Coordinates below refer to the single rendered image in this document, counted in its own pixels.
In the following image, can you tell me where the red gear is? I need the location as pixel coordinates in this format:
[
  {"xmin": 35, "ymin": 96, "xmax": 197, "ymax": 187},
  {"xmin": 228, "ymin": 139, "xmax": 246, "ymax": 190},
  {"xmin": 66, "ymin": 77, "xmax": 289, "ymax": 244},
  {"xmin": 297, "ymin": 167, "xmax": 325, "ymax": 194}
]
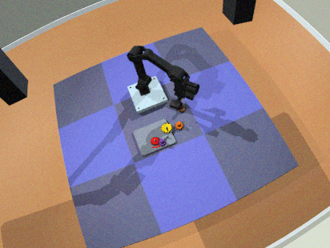
[{"xmin": 151, "ymin": 137, "xmax": 160, "ymax": 145}]

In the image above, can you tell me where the yellow gear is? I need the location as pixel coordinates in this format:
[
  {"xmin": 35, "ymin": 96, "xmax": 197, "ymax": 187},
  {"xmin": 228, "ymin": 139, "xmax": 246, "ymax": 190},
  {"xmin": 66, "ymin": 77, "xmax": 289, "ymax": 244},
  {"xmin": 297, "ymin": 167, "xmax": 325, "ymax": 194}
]
[{"xmin": 161, "ymin": 123, "xmax": 172, "ymax": 133}]

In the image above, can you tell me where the orange gear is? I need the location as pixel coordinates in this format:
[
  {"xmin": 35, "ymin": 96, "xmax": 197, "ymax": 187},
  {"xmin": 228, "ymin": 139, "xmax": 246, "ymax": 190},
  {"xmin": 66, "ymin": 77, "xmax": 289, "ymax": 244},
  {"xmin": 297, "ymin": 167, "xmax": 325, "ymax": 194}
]
[{"xmin": 175, "ymin": 122, "xmax": 183, "ymax": 130}]

